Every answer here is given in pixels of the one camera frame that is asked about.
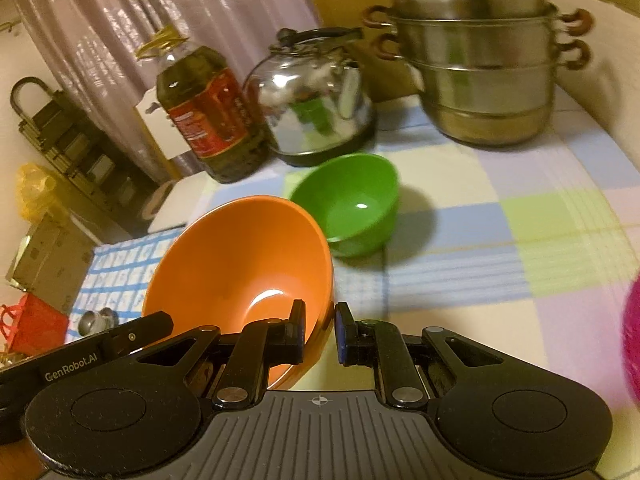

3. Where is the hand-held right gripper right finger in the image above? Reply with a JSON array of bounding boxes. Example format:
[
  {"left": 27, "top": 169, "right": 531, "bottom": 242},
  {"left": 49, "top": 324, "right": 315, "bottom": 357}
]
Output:
[{"left": 334, "top": 301, "right": 506, "bottom": 408}]

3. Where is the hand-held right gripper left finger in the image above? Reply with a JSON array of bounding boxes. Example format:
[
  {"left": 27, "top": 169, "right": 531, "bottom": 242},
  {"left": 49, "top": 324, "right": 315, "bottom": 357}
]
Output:
[{"left": 135, "top": 300, "right": 307, "bottom": 409}]

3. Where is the orange plastic bowl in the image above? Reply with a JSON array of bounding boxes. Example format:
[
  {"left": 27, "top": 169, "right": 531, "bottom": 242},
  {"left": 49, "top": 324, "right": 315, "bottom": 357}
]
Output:
[{"left": 141, "top": 196, "right": 335, "bottom": 392}]

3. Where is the silver metal fixture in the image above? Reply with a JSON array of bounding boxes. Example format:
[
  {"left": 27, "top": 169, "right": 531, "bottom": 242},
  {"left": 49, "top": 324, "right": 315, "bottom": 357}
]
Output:
[{"left": 77, "top": 307, "right": 121, "bottom": 336}]

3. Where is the red paper bag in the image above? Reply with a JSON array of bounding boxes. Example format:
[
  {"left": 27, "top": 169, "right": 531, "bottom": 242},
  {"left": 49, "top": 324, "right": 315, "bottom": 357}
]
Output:
[{"left": 0, "top": 292, "right": 68, "bottom": 356}]

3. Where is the blue plaid cloth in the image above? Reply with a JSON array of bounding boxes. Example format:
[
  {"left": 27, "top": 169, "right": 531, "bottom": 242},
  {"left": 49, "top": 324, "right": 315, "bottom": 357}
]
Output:
[{"left": 65, "top": 227, "right": 188, "bottom": 346}]

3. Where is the cardboard box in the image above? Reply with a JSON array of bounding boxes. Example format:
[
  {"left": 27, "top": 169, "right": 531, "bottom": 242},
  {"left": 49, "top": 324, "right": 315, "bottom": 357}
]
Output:
[{"left": 5, "top": 215, "right": 96, "bottom": 313}]

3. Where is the green plastic bowl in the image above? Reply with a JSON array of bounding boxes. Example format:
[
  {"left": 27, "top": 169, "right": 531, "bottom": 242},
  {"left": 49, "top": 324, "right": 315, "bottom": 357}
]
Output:
[{"left": 289, "top": 154, "right": 400, "bottom": 259}]

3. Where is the yellow plastic bag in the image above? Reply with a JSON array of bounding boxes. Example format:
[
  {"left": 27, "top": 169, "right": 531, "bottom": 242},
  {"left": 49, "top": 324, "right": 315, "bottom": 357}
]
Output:
[{"left": 15, "top": 162, "right": 68, "bottom": 221}]

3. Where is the pastel checked tablecloth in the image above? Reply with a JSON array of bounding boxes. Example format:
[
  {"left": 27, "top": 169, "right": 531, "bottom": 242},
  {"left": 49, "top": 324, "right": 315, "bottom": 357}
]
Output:
[{"left": 190, "top": 90, "right": 640, "bottom": 411}]

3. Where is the black metal rack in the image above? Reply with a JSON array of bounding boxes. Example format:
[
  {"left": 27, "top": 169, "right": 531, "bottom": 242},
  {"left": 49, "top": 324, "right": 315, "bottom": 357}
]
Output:
[{"left": 10, "top": 76, "right": 156, "bottom": 233}]

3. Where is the stainless steel kettle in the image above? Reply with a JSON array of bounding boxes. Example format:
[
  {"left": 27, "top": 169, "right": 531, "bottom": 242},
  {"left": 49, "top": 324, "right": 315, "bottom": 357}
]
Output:
[{"left": 242, "top": 27, "right": 378, "bottom": 167}]

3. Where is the cooking oil bottle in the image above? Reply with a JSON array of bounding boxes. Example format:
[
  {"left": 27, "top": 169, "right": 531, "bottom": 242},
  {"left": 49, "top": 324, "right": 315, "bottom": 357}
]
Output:
[{"left": 137, "top": 27, "right": 271, "bottom": 184}]

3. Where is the white wooden chair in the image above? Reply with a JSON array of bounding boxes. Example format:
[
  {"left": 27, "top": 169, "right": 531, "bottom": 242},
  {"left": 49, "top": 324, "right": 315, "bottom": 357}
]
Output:
[{"left": 135, "top": 87, "right": 201, "bottom": 161}]

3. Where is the stainless steel steamer pot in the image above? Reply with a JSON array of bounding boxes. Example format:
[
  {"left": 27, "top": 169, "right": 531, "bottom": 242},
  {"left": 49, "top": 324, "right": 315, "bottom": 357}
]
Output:
[{"left": 363, "top": 0, "right": 594, "bottom": 148}]

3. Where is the large purple glass plate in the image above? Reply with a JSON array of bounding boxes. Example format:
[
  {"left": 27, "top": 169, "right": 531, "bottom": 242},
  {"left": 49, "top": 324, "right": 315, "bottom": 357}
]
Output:
[{"left": 620, "top": 272, "right": 640, "bottom": 411}]

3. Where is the sheer curtain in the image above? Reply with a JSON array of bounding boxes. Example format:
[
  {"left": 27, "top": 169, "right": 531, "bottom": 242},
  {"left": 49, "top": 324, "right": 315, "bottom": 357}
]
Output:
[{"left": 10, "top": 0, "right": 326, "bottom": 186}]

